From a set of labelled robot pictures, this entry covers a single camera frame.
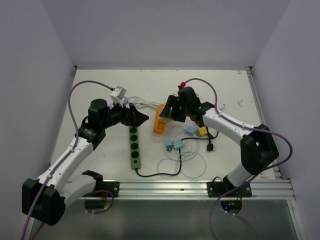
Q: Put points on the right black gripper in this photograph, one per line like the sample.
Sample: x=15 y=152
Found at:
x=172 y=102

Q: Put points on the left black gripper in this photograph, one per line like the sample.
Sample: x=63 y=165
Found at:
x=131 y=116

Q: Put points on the light blue usb charger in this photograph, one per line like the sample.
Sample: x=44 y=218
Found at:
x=190 y=130

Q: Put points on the teal charger cube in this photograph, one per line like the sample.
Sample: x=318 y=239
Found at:
x=178 y=144
x=168 y=145

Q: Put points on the yellow usb charger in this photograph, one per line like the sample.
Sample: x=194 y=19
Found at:
x=202 y=131

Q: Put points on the green power strip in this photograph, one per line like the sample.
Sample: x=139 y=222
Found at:
x=134 y=147

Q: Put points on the beige cube socket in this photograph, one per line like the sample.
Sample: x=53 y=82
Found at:
x=165 y=120

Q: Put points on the purple usb hub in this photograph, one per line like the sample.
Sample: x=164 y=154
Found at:
x=125 y=102

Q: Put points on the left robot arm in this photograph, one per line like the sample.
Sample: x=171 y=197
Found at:
x=47 y=197

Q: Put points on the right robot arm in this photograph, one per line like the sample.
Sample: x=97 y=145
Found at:
x=257 y=147

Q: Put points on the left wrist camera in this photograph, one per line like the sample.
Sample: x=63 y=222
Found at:
x=118 y=96

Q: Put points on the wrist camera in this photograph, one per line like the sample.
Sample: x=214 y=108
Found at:
x=182 y=85
x=118 y=96

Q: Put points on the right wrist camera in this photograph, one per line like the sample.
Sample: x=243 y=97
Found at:
x=182 y=85

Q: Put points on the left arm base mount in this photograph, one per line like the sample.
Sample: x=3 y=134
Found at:
x=111 y=186

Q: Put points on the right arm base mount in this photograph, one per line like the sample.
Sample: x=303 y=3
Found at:
x=217 y=187

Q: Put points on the aluminium front rail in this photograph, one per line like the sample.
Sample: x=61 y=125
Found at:
x=147 y=189

